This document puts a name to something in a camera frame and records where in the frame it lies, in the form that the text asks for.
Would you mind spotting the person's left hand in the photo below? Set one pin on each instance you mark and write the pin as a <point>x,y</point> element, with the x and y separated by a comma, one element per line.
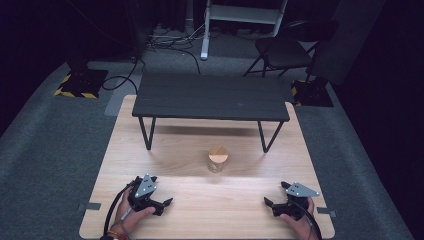
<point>130,218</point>

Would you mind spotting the small wooden cylinder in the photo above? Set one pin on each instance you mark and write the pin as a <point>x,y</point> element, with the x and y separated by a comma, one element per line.
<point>218,162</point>

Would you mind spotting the grey tape strip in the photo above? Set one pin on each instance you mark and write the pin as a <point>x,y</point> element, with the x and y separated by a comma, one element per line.
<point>326,212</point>
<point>90,206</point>

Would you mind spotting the person's right hand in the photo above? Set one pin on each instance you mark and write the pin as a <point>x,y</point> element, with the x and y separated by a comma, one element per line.
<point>304,226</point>

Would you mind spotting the black folding chair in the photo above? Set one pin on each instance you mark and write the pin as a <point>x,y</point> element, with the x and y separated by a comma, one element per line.
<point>283,50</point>

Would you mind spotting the white metal stand frame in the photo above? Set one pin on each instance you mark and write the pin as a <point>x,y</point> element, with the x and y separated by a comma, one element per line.
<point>240,15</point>

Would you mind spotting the black low table metal legs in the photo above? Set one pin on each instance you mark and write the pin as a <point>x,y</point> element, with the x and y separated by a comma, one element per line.
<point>210,96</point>

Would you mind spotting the grey curtain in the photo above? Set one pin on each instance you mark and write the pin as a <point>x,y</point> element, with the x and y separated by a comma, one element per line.
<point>346,40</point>

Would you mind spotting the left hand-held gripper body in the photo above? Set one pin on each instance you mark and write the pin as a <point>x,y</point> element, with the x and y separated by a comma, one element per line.
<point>144,190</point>

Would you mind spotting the grey floor mat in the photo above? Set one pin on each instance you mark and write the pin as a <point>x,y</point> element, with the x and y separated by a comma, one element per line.
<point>120,96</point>

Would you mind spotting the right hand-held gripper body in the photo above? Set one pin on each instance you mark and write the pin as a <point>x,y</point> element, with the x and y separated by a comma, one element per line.
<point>296,195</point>

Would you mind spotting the black stand base striped tape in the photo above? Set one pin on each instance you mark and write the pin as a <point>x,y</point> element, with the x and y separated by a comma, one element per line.
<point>313,93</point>
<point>83,83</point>

